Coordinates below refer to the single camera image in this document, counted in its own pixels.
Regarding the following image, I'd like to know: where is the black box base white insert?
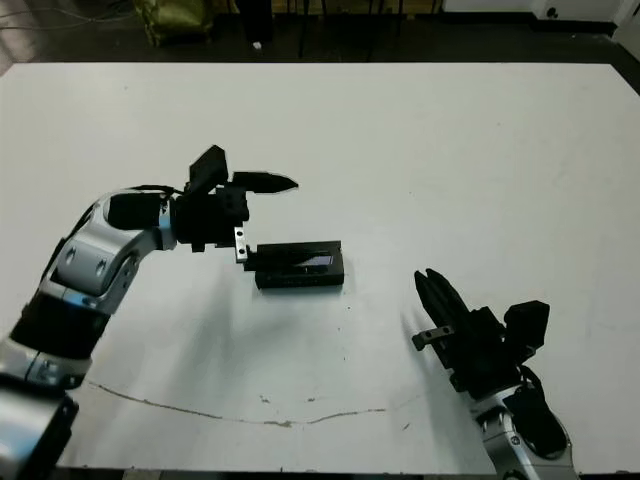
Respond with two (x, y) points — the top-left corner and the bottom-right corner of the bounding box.
(254, 272), (346, 291)

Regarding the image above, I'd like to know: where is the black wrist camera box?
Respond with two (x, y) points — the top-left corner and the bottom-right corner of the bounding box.
(187, 144), (230, 195)
(502, 299), (551, 364)

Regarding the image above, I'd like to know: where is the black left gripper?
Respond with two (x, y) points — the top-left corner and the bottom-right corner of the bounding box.
(174, 171), (300, 274)

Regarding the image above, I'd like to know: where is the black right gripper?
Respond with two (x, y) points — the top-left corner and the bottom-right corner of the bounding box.
(412, 268), (524, 400)

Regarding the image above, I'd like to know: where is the black box lid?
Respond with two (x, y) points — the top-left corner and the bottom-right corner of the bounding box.
(252, 240), (346, 289)

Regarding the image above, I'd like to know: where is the yellow-green bag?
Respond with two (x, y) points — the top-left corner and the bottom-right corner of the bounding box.
(134, 0), (215, 47)

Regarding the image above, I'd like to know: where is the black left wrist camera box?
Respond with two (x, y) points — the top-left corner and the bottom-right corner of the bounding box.
(187, 144), (230, 195)

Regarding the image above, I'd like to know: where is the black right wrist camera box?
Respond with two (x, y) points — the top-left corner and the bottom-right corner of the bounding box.
(502, 299), (551, 364)

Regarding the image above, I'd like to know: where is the grey floor cable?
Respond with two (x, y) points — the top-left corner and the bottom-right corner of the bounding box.
(0, 7), (136, 31)

